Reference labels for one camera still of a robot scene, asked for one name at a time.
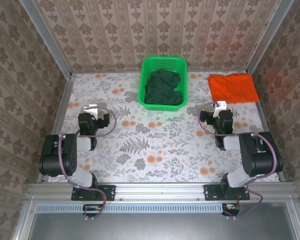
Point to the dark green t-shirt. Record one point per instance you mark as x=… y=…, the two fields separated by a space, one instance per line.
x=162 y=87

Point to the green plastic basket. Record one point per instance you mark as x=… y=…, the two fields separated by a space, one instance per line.
x=165 y=61

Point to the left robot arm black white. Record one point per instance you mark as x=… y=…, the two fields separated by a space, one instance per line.
x=52 y=155

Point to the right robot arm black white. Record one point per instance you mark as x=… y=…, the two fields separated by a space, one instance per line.
x=260 y=160

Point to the orange t-shirt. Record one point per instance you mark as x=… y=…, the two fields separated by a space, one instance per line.
x=232 y=87

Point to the floral table cover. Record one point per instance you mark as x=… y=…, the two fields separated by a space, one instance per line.
x=165 y=150

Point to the small black connector board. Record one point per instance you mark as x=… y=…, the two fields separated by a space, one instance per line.
x=231 y=208
x=92 y=209

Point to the grey metal panel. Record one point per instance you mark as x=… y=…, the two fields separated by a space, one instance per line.
x=165 y=227

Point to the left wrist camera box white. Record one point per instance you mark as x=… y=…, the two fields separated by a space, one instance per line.
x=91 y=110

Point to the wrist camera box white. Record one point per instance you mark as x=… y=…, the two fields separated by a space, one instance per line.
x=220 y=105
x=91 y=110

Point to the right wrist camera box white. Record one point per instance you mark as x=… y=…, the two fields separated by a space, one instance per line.
x=220 y=105

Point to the aluminium side rail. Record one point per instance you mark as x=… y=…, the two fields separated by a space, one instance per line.
x=57 y=120
x=262 y=110

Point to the thin aluminium wall rail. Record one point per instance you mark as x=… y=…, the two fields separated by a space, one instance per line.
x=110 y=71

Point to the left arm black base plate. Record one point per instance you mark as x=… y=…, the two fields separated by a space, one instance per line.
x=110 y=192

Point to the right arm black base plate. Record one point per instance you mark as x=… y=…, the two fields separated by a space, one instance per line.
x=210 y=192

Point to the long aluminium base rail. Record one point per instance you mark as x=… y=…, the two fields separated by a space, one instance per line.
x=160 y=192

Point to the aluminium frame post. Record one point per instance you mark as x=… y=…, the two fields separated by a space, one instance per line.
x=46 y=35
x=269 y=35

